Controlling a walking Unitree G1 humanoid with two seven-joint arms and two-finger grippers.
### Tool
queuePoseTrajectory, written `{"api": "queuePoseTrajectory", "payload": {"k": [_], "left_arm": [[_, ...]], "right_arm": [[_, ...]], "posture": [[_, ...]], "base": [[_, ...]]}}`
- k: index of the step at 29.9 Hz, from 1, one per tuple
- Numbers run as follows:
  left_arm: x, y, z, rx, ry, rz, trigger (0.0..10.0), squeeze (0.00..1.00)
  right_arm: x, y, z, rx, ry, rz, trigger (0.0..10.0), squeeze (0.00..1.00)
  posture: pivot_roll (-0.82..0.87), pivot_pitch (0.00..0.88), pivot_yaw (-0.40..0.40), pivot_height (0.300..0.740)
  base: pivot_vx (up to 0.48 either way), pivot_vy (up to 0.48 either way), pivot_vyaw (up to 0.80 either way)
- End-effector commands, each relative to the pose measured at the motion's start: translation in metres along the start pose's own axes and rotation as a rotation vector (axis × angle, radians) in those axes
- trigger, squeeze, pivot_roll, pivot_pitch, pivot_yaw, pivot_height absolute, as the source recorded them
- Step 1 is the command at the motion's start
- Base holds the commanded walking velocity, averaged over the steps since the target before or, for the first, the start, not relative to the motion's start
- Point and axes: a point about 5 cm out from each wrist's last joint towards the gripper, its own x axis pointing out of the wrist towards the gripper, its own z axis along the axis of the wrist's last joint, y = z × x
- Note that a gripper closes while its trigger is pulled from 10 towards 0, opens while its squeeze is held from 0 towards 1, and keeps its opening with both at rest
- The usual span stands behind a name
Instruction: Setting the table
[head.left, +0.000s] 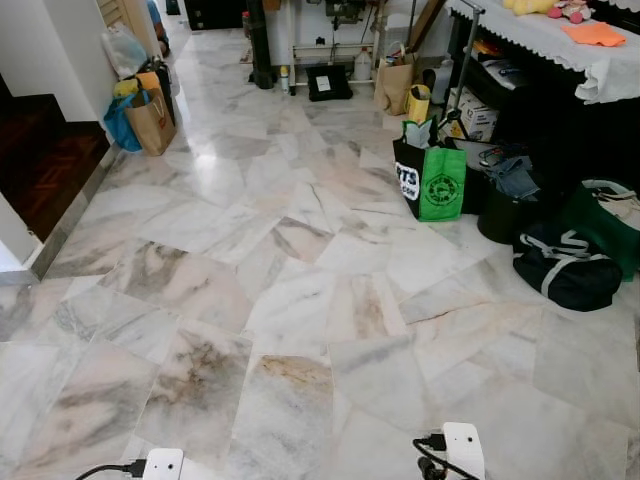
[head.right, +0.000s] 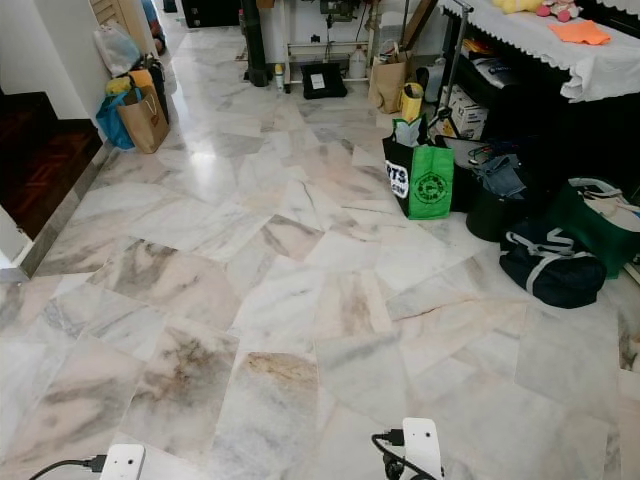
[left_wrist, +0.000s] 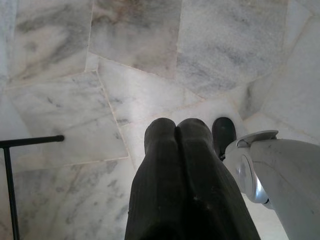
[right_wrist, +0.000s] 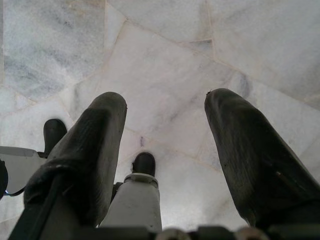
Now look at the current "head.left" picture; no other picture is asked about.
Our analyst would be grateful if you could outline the dark green shopping bag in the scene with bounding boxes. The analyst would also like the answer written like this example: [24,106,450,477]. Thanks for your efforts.
[560,179,640,281]

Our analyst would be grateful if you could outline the black bucket with jeans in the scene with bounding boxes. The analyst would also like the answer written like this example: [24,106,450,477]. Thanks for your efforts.
[476,146,546,246]

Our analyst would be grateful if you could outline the white cardboard box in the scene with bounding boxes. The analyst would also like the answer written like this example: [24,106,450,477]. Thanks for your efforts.
[446,88,500,142]

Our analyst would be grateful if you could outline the white lace tablecloth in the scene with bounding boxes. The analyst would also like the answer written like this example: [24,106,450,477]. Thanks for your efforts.
[447,0,640,105]

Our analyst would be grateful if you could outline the orange folded cloth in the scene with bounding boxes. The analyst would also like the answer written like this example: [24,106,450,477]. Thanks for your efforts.
[560,21,628,49]

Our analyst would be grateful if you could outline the green and black tote bag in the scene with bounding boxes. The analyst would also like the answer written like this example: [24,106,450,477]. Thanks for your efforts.
[393,119,468,223]

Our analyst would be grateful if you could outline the pink plush toy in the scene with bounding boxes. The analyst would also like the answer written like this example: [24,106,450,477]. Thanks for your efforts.
[547,0,595,25]

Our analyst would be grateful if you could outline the yellow container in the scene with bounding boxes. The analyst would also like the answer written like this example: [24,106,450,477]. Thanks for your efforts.
[406,84,432,125]

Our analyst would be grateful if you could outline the yellow plush toy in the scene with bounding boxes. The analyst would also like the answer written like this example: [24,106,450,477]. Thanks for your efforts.
[502,0,554,16]

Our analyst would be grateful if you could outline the tall brown paper bag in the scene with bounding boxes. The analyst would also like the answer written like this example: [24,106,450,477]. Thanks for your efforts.
[374,50,418,117]

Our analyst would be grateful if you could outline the white plastic bottle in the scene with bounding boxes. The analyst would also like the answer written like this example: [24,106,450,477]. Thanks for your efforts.
[353,49,374,83]

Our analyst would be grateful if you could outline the black upright pole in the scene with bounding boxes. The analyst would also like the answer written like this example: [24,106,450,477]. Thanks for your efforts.
[247,0,277,91]

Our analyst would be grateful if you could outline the blue shopping bag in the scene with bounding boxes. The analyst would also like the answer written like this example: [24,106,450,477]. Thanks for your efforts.
[103,92,143,153]

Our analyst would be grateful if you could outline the clear white plastic bag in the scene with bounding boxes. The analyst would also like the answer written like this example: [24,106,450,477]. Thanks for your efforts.
[101,25,150,81]

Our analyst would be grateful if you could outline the navy duffel bag white straps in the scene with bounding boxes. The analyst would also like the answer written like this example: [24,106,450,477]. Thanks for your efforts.
[512,223,624,313]

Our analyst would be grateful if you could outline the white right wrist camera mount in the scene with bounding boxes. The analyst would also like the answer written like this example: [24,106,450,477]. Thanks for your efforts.
[443,422,487,480]

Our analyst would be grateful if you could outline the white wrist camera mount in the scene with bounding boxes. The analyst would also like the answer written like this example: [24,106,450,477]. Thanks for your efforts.
[143,448,185,480]
[443,422,487,480]

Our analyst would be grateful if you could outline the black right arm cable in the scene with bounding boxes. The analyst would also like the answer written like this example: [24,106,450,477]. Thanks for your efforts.
[413,434,479,480]

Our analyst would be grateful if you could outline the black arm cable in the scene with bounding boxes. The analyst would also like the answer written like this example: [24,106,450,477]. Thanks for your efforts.
[74,459,148,480]
[413,434,479,480]

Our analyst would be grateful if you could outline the white metal table frame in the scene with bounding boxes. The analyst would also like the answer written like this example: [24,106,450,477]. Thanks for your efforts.
[283,0,390,96]

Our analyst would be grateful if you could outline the brown paper bag orange handle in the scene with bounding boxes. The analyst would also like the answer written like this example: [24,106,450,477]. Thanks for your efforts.
[124,72,178,157]

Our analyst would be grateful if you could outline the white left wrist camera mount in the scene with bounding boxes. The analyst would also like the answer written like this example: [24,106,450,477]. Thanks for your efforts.
[143,448,185,480]

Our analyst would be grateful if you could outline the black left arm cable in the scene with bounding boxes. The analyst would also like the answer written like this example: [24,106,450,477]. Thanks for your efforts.
[74,459,148,480]

